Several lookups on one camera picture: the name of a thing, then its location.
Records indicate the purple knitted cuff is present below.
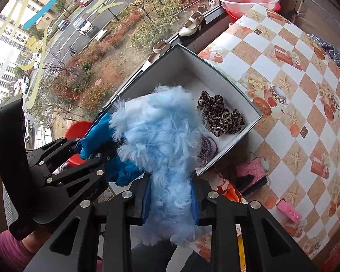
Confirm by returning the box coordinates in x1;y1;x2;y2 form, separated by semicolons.
197;136;219;169

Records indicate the pink black knitted sock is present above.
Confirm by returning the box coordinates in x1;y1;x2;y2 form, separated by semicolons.
236;157;270;196

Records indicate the blue mesh cloth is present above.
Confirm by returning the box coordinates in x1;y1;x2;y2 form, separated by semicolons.
78;113;143;187

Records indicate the leopard print scrunchie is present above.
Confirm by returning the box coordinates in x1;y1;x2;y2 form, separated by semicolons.
197;90;246;138

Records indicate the pink foam block small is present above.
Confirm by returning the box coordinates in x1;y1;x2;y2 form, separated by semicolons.
276;199;302;223

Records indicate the person left hand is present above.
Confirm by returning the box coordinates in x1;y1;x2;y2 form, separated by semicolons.
21;226;52;254

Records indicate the orange floral tissue pack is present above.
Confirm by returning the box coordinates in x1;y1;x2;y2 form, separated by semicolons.
97;169;249;261

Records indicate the red plastic stool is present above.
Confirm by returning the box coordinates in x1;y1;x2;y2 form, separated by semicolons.
65;121;92;166

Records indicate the white open cardboard box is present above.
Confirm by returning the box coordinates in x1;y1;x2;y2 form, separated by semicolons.
107;45;261;175

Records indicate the cream shoe near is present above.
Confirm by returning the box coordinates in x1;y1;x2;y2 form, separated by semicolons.
142;39;172;71

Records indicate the cream shoe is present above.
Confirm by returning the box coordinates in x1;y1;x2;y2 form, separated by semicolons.
179;11;206;39
142;39;172;71

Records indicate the cream shoe far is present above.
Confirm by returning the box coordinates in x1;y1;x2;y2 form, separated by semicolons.
179;11;206;39

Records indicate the plaid cloth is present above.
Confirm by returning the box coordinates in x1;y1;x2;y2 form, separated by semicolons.
310;34;340;68

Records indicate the pink plastic basin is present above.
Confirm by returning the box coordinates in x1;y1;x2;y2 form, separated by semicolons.
217;0;282;20

